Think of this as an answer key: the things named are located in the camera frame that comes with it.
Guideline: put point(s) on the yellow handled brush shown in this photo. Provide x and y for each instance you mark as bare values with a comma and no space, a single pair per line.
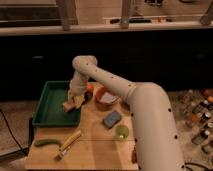
67,144

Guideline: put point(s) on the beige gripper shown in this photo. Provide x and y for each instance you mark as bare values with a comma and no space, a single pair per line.
76,88

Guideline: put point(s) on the green plastic tray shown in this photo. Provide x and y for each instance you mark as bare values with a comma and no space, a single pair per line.
49,111

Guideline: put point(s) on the spice bottle rack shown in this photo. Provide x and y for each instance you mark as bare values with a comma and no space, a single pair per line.
197,114

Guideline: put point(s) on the orange bowl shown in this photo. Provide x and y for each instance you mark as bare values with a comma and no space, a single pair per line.
105,97

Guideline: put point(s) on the green pickle toy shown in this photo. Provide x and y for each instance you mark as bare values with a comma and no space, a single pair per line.
43,142

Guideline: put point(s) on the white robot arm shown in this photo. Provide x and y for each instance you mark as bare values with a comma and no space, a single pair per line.
157,143

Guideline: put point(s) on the orange ball toy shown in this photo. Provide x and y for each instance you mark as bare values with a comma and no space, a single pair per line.
90,87

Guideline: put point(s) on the wooden cutting board table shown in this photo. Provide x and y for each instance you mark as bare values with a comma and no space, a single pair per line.
97,149

